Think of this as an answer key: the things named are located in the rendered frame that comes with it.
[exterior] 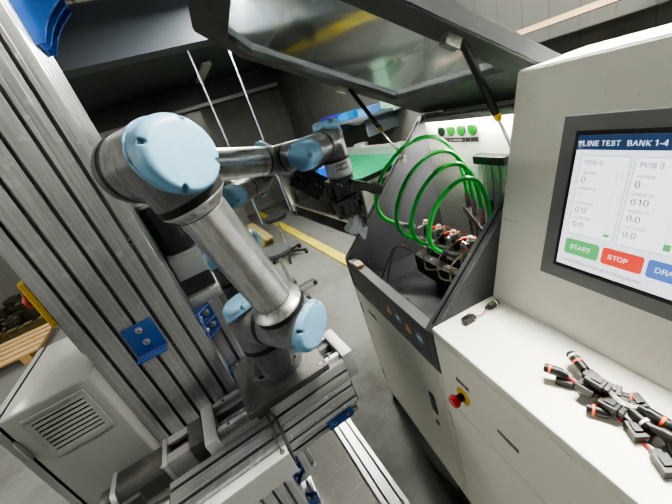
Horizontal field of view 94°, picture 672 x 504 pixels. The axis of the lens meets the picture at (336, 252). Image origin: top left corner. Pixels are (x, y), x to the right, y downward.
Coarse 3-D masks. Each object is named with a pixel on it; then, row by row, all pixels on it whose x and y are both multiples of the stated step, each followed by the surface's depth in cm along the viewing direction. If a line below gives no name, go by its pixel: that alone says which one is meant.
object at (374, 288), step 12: (360, 276) 139; (372, 276) 129; (360, 288) 148; (372, 288) 129; (384, 288) 119; (372, 300) 137; (384, 300) 120; (396, 300) 110; (408, 300) 109; (384, 312) 127; (396, 312) 113; (408, 312) 103; (420, 312) 101; (396, 324) 119; (408, 324) 106; (420, 324) 96; (408, 336) 111; (420, 348) 105
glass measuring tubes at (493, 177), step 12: (480, 156) 114; (492, 156) 109; (504, 156) 105; (480, 168) 117; (492, 168) 112; (504, 168) 108; (480, 180) 120; (492, 180) 117; (504, 180) 109; (492, 192) 118; (492, 204) 120
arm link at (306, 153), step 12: (324, 132) 81; (288, 144) 79; (300, 144) 74; (312, 144) 75; (324, 144) 78; (288, 156) 77; (300, 156) 75; (312, 156) 74; (324, 156) 79; (288, 168) 82; (300, 168) 77; (312, 168) 79
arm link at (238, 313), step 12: (240, 300) 76; (228, 312) 73; (240, 312) 72; (252, 312) 72; (228, 324) 76; (240, 324) 73; (252, 324) 71; (240, 336) 75; (252, 336) 72; (252, 348) 77; (264, 348) 77
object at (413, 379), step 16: (368, 304) 147; (368, 320) 161; (384, 320) 132; (384, 336) 144; (400, 336) 120; (384, 352) 157; (400, 352) 130; (416, 352) 110; (384, 368) 174; (400, 368) 141; (416, 368) 118; (432, 368) 102; (400, 384) 154; (416, 384) 127; (432, 384) 109; (400, 400) 170; (416, 400) 138; (432, 400) 115; (416, 416) 151; (432, 416) 125; (432, 432) 135; (448, 432) 114; (448, 448) 123; (448, 464) 133
